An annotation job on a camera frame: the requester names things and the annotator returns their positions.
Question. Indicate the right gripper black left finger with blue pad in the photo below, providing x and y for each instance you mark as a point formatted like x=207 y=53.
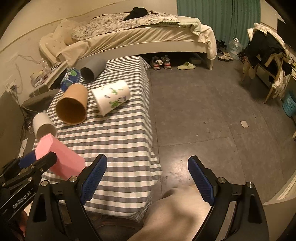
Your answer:
x=58 y=212

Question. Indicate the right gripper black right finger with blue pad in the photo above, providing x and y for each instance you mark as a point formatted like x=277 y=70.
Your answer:
x=248 y=219

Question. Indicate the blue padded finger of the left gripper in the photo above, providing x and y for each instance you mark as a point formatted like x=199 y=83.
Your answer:
x=27 y=160

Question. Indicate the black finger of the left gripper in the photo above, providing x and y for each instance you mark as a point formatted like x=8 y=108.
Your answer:
x=13 y=174

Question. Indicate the pink hexagonal plastic cup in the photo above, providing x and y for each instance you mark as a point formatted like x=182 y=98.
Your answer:
x=68 y=162

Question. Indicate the plain white cup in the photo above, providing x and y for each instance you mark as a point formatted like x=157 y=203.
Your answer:
x=42 y=125

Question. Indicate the brown cylindrical cup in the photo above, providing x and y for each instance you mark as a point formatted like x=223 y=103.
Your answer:
x=71 y=108

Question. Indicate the white floral print cup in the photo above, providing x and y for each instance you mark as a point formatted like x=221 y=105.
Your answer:
x=111 y=96

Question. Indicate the grey cylindrical cup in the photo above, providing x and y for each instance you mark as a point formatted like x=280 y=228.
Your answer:
x=93 y=68

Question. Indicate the dark grey floor cushion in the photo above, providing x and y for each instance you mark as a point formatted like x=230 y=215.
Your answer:
x=39 y=103

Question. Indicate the person's bare knee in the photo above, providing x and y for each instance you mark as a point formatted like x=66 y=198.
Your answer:
x=177 y=216

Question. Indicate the white bedside nightstand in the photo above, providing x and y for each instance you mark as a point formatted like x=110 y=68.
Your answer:
x=52 y=81

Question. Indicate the white paper scrap on floor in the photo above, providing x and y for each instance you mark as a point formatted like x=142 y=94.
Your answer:
x=244 y=124

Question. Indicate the blue green snack packet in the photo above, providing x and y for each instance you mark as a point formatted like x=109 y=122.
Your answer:
x=71 y=77

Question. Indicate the grey white checkered tablecloth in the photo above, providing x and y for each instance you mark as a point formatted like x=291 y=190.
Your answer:
x=124 y=136

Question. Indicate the blue plastic laundry basket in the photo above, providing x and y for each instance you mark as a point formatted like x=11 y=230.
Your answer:
x=289 y=104

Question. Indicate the cream pillow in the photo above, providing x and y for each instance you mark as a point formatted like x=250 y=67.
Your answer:
x=65 y=29

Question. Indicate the floral patterned duvet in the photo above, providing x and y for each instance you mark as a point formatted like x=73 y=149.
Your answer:
x=109 y=23

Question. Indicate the pale green slipper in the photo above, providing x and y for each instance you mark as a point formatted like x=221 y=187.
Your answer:
x=186 y=66

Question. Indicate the left sneaker under bed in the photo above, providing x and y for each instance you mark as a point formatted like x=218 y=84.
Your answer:
x=156 y=63

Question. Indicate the sneaker under bed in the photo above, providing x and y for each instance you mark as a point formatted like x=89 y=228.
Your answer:
x=156 y=63
x=166 y=62

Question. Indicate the wooden chair with clothes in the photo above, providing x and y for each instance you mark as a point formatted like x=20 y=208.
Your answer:
x=267 y=50

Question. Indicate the right sneaker under bed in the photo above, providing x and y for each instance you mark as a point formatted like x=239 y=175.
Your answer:
x=166 y=62

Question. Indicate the clear water jug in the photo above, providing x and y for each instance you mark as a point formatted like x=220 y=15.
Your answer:
x=234 y=48

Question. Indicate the cream bed with mattress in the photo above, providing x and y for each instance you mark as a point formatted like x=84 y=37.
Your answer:
x=189 y=35

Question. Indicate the black garment on bed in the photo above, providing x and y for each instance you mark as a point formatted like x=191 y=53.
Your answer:
x=136 y=13

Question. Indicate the green curtain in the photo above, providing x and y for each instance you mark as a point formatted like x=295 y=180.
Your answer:
x=227 y=18

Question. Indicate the wall power strip with cables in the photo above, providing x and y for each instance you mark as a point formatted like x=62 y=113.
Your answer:
x=10 y=85

